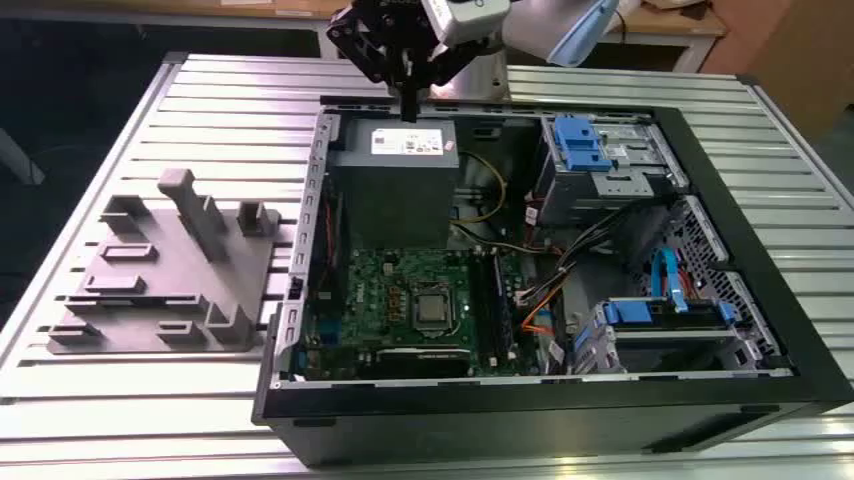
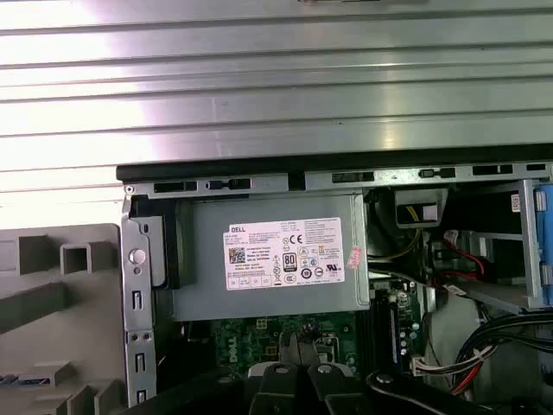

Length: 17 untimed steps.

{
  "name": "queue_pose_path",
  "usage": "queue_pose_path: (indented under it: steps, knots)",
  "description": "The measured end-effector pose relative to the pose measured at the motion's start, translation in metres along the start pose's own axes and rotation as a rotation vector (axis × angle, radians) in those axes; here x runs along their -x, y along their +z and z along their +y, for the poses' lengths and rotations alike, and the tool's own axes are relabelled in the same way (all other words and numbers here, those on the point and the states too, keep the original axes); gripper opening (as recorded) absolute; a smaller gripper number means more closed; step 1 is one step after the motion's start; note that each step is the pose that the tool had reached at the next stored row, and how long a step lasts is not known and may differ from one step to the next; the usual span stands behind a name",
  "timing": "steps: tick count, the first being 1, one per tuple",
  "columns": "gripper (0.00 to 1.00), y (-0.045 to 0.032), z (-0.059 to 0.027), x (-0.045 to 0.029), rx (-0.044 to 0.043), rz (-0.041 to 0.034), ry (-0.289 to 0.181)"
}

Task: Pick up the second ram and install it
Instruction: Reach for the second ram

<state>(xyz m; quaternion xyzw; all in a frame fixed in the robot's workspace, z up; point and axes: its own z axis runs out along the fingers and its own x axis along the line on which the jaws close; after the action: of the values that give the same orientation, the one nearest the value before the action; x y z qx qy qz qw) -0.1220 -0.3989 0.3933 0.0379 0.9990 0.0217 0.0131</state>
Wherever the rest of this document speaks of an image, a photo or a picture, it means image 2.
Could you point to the metal drive cage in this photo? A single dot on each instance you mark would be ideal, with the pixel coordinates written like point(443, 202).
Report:
point(529, 242)

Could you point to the grey power supply unit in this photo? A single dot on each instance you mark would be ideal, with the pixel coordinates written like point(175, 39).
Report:
point(207, 259)

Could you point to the green motherboard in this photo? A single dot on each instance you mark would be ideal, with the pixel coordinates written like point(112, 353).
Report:
point(242, 341)

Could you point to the white board connector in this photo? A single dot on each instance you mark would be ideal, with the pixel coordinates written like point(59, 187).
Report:
point(418, 365)

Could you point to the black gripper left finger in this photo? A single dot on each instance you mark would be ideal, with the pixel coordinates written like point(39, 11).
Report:
point(276, 389)

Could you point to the black open PC case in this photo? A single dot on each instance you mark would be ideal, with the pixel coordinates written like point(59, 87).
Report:
point(138, 268)

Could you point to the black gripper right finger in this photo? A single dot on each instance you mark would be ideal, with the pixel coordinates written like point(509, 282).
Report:
point(328, 389)

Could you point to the grey parts rack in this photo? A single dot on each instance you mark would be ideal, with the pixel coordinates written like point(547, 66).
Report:
point(65, 328)

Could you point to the blue drive cage latch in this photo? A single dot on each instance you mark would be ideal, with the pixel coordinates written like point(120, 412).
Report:
point(545, 242)

